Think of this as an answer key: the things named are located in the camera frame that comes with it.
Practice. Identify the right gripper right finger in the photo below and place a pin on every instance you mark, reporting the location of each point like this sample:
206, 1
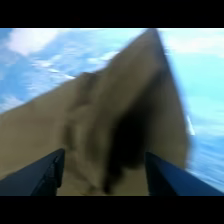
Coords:
170, 181

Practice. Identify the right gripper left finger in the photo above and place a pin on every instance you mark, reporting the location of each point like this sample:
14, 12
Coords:
40, 178

